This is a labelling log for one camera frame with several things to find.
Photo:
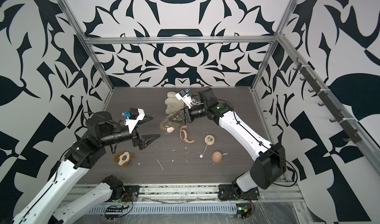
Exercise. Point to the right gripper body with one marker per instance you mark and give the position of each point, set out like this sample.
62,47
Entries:
195,112

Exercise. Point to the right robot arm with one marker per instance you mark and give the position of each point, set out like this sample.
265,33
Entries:
269,160

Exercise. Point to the right electronics board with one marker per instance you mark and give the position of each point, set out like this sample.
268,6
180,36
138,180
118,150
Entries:
244,210

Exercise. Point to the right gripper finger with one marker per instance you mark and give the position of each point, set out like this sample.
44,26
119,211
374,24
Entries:
182,122
175,117

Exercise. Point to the pink bottle cap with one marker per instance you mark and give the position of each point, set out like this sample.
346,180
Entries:
217,157

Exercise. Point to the electronics board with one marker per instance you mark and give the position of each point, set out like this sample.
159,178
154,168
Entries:
244,210
115,212

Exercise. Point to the cream lid with straw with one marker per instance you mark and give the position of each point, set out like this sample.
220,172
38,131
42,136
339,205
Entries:
209,140

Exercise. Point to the brown white small toy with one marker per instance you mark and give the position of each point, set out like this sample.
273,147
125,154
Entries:
123,158

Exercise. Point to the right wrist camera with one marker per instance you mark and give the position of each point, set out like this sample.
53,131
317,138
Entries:
186,96

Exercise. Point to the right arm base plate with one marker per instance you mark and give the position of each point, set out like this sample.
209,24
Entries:
228,192

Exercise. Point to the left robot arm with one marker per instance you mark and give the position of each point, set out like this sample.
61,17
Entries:
102,131

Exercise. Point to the black wall hook rail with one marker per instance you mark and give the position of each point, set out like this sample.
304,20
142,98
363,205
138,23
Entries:
329,100

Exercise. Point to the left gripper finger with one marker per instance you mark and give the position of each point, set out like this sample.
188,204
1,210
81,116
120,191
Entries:
146,140
141,119

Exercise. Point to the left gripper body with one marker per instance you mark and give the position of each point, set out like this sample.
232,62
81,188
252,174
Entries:
126,135

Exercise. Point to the white plush dog toy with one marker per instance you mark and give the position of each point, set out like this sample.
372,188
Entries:
173,104

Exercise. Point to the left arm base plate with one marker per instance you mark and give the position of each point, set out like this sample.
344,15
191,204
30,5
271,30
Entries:
126,193

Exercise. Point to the left electronics board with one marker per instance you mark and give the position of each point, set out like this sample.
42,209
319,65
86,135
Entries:
115,212

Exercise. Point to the clear baby bottle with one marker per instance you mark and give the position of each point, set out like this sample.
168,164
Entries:
167,127

